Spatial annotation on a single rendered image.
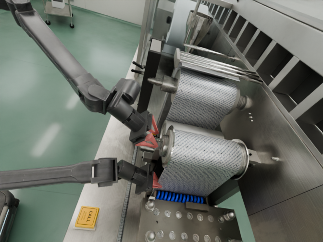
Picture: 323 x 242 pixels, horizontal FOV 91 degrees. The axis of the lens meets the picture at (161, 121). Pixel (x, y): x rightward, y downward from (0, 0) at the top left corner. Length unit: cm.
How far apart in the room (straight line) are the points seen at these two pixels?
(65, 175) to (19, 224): 133
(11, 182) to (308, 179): 75
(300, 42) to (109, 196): 92
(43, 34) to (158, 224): 72
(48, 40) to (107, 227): 69
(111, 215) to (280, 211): 61
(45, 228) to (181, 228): 129
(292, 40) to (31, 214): 198
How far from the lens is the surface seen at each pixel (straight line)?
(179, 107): 66
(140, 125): 48
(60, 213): 178
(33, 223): 181
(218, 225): 78
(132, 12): 603
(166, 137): 53
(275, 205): 63
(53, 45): 59
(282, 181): 61
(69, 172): 54
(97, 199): 82
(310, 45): 68
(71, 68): 53
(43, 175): 55
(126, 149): 94
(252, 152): 67
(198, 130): 68
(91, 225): 77
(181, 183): 65
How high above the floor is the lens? 168
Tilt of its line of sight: 44 degrees down
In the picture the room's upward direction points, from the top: 20 degrees clockwise
